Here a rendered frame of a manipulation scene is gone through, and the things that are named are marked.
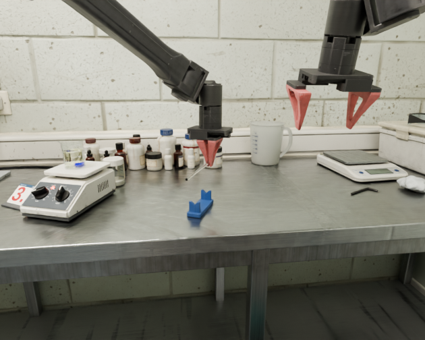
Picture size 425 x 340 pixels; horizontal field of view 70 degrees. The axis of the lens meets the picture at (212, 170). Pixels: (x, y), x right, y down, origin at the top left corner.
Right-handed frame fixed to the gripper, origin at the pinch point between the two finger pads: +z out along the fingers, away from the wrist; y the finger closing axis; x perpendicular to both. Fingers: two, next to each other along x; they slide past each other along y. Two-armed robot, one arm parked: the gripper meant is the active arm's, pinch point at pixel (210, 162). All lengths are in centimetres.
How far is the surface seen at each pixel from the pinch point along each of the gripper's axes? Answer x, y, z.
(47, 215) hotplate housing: 24.4, 29.8, 8.8
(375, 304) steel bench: -61, -59, 75
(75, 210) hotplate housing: 21.4, 24.6, 8.0
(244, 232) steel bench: 16.0, -13.0, 9.7
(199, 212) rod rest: 12.0, -1.5, 8.7
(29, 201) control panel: 23.5, 35.6, 6.5
